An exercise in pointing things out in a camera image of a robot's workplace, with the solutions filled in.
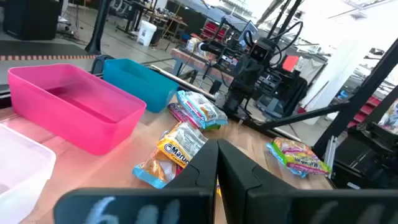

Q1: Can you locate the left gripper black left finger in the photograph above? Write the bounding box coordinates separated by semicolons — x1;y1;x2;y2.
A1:
53;139;218;224

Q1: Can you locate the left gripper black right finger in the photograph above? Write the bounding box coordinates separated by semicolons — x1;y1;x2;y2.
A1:
216;139;398;224

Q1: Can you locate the yellow creamy chicken ramen packet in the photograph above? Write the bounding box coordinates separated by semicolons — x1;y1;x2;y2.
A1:
157;121;208;169

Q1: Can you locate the tilted computer monitor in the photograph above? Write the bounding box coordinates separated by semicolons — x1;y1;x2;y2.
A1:
238;20;260;48

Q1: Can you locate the orange-red panel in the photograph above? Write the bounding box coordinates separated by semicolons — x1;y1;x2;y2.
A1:
281;55;300;73

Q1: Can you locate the wooden workbench with blue legs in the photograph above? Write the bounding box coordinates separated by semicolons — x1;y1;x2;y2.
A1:
170;46;236;94

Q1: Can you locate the red shelf unit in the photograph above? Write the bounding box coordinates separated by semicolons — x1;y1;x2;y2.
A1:
200;21;228;41

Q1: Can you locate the lime chili shrimp ramen packet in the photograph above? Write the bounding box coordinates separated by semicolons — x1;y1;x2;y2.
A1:
167;102;221;131
270;137;332;175

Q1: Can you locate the silver aluminium extrusion piece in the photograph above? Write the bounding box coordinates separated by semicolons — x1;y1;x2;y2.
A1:
323;135;339;179

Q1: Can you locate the blue plastic bin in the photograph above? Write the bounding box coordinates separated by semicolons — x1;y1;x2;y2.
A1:
102;58;180;113

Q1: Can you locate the white plastic bucket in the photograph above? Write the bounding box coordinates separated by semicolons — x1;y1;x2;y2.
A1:
136;19;158;47

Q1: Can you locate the black equipment case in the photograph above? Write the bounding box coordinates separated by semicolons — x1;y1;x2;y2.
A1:
330;123;398;190

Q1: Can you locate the red drawer cabinet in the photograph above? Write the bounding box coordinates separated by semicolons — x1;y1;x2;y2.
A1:
346;95;383;129

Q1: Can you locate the pink plastic bin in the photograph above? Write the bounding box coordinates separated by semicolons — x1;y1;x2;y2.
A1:
7;63;147;156

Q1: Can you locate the clear white plastic bin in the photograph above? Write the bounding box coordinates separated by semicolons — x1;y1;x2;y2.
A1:
0;123;57;224

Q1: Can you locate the black hazard-striped floor mat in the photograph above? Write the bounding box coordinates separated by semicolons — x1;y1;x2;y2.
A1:
0;39;98;62

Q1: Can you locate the black cabinet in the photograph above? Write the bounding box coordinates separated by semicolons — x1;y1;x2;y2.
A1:
2;0;62;41

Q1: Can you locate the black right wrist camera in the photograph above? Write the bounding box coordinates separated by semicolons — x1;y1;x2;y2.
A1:
248;39;274;68

